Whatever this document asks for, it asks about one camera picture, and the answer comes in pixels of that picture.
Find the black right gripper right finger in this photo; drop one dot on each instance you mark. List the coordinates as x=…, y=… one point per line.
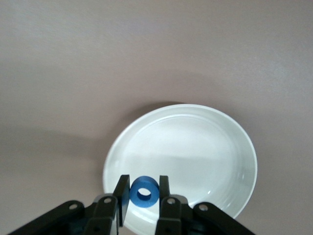
x=171, y=215

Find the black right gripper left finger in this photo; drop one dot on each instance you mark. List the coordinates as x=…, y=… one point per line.
x=102, y=215

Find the blue foam letter o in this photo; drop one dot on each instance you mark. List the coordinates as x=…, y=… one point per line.
x=133, y=193

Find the beige plate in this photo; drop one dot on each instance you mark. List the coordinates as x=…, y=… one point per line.
x=190, y=151

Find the brown table mat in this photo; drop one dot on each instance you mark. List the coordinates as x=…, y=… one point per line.
x=97, y=61

